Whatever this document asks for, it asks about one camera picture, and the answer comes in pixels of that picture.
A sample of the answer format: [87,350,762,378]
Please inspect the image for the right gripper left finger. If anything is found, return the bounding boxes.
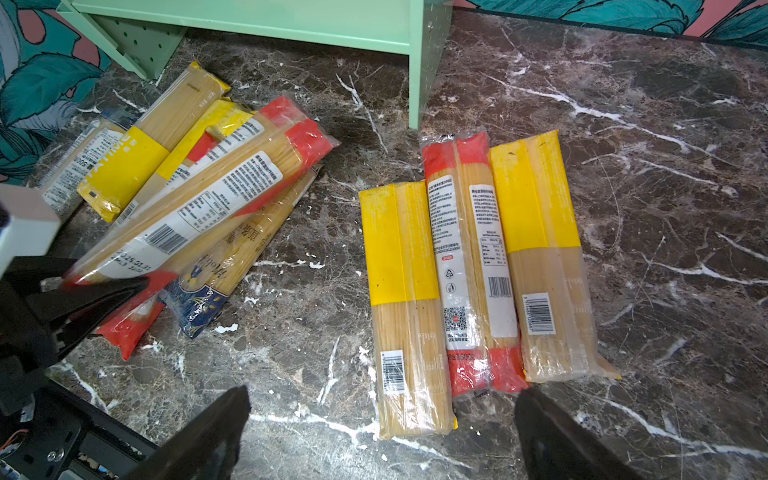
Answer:
[124,386,251,479]

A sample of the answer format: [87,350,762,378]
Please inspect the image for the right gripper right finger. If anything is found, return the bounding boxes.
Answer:
[514,387,640,479]

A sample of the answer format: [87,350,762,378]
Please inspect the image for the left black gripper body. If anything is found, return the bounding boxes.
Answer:
[0,179,157,480]

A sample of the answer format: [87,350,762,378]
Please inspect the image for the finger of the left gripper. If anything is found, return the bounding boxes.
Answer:
[11,255,75,282]
[17,277,149,366]

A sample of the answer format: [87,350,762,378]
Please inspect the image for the red spaghetti bag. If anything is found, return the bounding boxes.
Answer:
[64,119,339,287]
[421,128,528,397]
[96,96,305,360]

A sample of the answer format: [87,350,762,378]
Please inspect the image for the blue-end yellow spaghetti bag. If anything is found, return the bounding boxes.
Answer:
[160,163,322,339]

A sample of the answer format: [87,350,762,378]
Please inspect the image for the green two-tier shelf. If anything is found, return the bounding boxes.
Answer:
[56,0,453,129]

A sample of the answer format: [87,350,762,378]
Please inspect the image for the clear white label spaghetti bag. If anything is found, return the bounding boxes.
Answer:
[38,117,125,222]

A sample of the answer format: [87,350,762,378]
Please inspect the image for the yellow spaghetti bag far-right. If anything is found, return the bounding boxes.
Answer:
[490,131,620,383]

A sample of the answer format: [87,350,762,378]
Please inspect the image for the yellow label spaghetti bag far-left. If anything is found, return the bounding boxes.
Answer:
[77,62,230,223]

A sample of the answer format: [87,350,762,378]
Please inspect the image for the yellow spaghetti bag left long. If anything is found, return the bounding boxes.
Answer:
[113,98,253,228]

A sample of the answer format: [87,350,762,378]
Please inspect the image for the yellow spaghetti bag centre-right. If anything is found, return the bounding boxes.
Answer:
[359,181,456,439]

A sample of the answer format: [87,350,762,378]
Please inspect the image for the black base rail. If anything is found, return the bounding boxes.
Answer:
[1,382,158,479]

